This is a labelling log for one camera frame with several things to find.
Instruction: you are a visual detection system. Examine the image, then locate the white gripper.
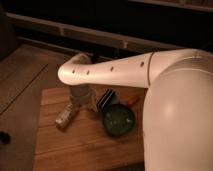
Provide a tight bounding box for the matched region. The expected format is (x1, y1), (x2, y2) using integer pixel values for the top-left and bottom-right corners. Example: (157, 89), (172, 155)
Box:
(70, 84), (96, 111)

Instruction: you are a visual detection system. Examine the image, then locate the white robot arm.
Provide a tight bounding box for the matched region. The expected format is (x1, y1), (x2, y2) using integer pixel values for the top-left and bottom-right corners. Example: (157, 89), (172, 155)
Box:
(58, 49), (213, 171)

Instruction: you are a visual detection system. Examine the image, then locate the dark green ceramic cup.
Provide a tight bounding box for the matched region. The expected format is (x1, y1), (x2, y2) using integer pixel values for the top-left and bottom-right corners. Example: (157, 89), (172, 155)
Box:
(102, 104), (136, 136)

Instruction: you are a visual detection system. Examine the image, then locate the small white plastic bottle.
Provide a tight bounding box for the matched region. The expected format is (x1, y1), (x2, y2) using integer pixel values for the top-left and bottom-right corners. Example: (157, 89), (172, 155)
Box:
(55, 103), (79, 129)

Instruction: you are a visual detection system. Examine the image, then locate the black and white sponge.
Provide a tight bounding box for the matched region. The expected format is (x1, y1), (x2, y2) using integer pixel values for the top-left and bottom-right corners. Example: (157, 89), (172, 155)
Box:
(96, 89), (118, 110)

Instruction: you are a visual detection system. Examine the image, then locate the wooden table board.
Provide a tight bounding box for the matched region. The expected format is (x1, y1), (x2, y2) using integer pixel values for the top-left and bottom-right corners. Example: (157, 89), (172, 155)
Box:
(33, 87), (144, 171)

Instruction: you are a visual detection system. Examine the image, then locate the orange small object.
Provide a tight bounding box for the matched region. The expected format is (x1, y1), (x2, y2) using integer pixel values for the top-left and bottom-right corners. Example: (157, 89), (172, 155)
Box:
(127, 96), (139, 106)

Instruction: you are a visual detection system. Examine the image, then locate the black floor object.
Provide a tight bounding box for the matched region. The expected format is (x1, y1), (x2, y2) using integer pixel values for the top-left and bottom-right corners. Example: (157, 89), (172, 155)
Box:
(0, 131), (11, 144)

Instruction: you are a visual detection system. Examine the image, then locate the white shelf rail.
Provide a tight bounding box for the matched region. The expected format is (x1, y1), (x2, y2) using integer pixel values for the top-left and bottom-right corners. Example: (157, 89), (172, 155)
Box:
(6, 12), (181, 53)

